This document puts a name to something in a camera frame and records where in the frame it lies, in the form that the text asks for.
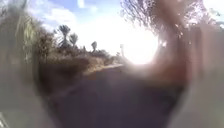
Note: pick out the row of palm trees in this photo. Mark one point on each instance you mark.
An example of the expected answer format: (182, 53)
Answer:
(65, 36)

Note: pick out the dry bushes and scrub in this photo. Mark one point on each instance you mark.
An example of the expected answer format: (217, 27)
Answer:
(71, 61)

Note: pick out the dark asphalt path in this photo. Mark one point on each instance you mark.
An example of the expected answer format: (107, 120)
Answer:
(113, 100)

